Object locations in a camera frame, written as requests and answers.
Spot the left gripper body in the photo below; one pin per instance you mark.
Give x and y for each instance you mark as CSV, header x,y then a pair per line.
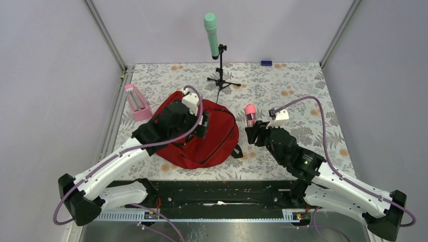
x,y
200,130

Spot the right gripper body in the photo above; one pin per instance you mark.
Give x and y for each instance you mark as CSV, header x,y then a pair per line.
x,y
260,128

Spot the red backpack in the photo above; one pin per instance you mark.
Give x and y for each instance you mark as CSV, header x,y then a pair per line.
x,y
191,152

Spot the pink lid crayon jar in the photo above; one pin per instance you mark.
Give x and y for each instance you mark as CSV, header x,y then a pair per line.
x,y
250,115

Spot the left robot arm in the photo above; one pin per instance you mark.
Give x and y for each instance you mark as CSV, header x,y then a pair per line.
x,y
87,194

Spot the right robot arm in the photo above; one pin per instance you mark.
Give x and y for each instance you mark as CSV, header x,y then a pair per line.
x,y
322,185

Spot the black microphone tripod stand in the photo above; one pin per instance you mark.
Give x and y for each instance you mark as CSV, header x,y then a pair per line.
x,y
220,82

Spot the pink metronome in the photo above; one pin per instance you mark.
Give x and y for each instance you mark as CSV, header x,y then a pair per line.
x,y
138,103

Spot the small blue block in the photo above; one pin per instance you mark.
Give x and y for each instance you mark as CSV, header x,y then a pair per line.
x,y
266,63

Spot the mint green microphone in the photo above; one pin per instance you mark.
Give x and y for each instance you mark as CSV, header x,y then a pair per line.
x,y
210,25

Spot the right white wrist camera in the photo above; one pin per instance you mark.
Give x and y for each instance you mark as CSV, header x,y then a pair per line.
x,y
278,118

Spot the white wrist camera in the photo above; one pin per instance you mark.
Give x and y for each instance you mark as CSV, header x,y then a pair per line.
x,y
278,118
190,100

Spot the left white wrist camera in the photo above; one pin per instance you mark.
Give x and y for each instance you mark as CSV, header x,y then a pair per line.
x,y
190,100

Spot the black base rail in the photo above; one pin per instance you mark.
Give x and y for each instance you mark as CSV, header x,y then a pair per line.
x,y
228,200

